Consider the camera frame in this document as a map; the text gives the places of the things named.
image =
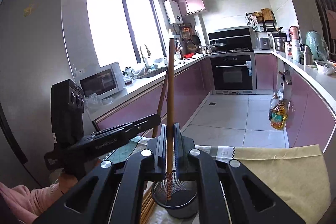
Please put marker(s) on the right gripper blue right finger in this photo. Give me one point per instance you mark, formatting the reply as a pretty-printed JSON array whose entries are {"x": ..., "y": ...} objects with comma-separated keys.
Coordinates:
[{"x": 178, "y": 151}]

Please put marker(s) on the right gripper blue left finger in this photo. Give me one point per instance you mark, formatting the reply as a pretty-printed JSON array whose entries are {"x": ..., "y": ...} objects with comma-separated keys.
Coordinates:
[{"x": 160, "y": 154}]

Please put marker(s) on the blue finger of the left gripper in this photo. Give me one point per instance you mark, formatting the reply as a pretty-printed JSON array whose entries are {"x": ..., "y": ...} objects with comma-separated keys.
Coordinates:
[{"x": 143, "y": 124}]

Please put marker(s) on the black mesh utensil cup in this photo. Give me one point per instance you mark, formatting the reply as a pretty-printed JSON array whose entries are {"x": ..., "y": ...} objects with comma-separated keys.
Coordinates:
[{"x": 184, "y": 198}]

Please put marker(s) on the bamboo chopstick red end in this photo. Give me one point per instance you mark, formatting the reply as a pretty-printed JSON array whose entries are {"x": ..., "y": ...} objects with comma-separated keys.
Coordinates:
[{"x": 170, "y": 117}]

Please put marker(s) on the pink sleeve forearm left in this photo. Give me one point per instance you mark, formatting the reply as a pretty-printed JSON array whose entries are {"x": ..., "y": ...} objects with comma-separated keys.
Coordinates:
[{"x": 26, "y": 205}]

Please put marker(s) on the kitchen window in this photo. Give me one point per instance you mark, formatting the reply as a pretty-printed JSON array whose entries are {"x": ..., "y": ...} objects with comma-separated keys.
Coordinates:
[{"x": 126, "y": 31}]

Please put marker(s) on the left hand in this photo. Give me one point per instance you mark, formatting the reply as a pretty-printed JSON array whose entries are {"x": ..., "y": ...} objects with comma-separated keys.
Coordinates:
[{"x": 66, "y": 182}]

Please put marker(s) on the white microwave oven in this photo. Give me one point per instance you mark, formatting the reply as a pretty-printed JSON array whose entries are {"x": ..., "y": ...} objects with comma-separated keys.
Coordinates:
[{"x": 102, "y": 81}]

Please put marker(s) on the built-in black oven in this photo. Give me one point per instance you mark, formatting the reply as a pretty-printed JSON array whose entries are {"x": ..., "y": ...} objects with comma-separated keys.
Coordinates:
[{"x": 234, "y": 73}]

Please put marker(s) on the cooking oil bottle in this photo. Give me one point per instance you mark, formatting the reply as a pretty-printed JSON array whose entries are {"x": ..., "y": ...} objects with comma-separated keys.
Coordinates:
[{"x": 279, "y": 115}]

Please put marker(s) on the patterned tablecloth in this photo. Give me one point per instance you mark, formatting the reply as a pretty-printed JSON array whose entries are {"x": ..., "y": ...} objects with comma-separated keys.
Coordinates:
[{"x": 297, "y": 175}]

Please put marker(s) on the white water heater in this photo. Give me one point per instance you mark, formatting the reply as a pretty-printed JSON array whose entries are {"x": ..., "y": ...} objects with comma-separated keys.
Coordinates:
[{"x": 173, "y": 12}]

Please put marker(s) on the black range hood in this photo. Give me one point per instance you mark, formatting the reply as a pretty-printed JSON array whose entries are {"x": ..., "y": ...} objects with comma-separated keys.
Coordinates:
[{"x": 236, "y": 39}]

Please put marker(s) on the steel stock pot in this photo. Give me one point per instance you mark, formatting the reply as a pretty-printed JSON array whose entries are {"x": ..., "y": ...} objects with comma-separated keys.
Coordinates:
[{"x": 279, "y": 43}]

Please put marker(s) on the teal fan cover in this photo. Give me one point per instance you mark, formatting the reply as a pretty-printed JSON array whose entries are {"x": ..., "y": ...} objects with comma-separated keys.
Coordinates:
[{"x": 317, "y": 46}]

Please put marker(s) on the black camera box left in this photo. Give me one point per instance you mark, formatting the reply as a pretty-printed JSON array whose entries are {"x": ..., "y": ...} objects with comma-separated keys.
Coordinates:
[{"x": 67, "y": 108}]

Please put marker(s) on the pink wall cabinet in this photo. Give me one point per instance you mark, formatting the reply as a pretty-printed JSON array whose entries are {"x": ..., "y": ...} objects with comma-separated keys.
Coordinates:
[{"x": 187, "y": 7}]

